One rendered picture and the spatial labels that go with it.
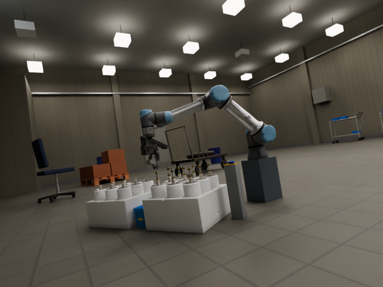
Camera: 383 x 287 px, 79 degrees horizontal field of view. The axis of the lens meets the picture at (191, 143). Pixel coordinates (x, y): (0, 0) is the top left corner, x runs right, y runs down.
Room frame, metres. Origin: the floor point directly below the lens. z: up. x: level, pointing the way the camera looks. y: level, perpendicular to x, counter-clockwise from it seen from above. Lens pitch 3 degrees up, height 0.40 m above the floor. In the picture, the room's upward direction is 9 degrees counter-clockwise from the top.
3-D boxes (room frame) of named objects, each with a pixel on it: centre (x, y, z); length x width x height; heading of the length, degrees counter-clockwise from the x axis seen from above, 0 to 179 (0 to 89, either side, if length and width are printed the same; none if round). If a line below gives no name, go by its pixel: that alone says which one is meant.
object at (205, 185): (1.39, -0.03, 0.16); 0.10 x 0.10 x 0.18
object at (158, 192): (1.41, 0.24, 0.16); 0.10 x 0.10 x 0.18
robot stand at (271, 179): (1.72, -0.47, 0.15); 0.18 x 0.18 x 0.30; 30
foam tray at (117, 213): (1.74, 0.54, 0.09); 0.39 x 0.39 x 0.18; 60
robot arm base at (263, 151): (1.72, -0.47, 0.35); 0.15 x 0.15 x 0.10
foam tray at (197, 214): (1.45, 0.07, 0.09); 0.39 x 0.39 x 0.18; 59
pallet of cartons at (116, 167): (6.54, 2.59, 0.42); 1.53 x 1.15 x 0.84; 28
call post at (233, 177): (1.37, -0.21, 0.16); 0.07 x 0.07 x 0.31; 59
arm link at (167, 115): (1.45, 0.16, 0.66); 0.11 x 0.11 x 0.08; 14
